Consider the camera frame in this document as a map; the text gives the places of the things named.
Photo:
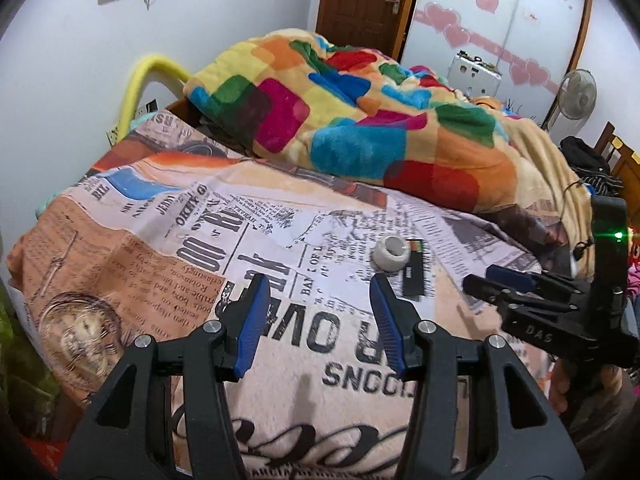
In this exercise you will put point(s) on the yellow padded bed rail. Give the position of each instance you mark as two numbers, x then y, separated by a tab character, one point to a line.
132	85

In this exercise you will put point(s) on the black rectangular lighter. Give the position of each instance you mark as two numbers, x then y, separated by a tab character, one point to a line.
412	275

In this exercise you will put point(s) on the red plush toy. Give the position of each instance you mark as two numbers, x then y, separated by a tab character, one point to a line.
635	247

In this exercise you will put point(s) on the colourful patchwork fleece blanket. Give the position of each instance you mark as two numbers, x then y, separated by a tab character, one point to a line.
350	125

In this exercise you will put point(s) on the white tape roll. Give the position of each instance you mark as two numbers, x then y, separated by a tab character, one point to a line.
382	261

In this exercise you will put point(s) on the person's right forearm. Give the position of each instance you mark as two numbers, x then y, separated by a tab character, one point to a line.
610	435

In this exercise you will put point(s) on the wooden chair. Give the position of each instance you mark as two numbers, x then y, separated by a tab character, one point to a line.
620	152

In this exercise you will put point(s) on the green patterned cloth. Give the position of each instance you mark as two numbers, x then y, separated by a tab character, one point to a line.
25	385

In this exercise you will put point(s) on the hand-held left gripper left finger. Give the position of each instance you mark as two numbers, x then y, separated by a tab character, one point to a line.
250	330

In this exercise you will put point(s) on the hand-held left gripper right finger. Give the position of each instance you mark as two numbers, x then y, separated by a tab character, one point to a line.
387	325

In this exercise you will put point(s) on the person's right hand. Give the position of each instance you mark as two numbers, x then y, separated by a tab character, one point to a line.
565	390

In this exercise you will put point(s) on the red patterned box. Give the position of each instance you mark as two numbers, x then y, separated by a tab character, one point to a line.
47	455

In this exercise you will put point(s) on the standing electric fan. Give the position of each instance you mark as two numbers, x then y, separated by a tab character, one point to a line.
577	95

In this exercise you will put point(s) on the wardrobe with heart stickers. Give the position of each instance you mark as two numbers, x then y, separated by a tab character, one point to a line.
505	5

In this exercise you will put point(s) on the black clothes pile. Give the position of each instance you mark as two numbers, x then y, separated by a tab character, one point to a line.
585	160

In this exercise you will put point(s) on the brown wooden door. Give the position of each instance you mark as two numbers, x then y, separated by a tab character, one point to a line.
365	0

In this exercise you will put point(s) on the newspaper print blanket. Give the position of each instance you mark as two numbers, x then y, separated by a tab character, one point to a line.
175	240

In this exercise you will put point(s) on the white box appliance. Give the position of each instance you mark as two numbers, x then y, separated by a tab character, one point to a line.
472	75

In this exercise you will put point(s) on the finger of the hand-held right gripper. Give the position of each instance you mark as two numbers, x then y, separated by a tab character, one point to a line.
515	279
492	295

